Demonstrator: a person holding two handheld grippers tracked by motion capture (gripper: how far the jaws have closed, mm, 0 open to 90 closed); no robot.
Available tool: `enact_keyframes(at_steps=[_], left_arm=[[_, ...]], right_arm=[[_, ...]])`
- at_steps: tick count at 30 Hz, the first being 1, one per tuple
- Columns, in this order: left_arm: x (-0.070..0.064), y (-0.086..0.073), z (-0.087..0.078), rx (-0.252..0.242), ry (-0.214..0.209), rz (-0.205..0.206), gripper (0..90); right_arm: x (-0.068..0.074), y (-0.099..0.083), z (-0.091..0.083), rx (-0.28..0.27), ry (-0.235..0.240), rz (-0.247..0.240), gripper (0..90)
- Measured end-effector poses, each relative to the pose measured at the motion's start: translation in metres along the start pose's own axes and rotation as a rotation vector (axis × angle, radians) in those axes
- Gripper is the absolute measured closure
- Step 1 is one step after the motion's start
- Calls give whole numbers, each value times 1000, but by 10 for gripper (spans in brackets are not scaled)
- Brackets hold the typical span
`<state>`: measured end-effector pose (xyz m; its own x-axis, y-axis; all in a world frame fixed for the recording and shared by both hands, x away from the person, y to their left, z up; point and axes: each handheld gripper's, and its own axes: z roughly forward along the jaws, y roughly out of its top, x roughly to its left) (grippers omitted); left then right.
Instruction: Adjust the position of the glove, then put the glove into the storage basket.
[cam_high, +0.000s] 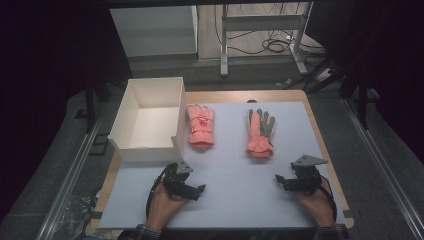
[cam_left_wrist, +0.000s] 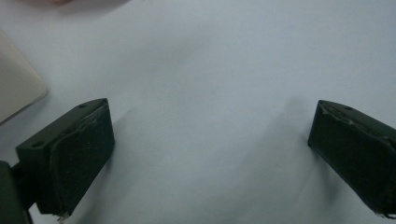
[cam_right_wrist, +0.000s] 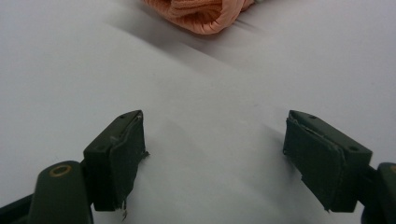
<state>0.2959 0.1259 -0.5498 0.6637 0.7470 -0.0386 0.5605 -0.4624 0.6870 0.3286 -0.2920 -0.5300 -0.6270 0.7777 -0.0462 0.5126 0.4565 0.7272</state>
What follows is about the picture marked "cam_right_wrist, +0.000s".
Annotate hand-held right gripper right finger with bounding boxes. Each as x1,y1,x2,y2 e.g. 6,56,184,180
282,109,374,213

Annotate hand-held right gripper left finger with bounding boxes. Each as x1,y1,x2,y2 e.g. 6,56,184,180
83,109,149,218

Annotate orange knitted garment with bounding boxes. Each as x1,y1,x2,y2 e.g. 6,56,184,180
141,0,257,35

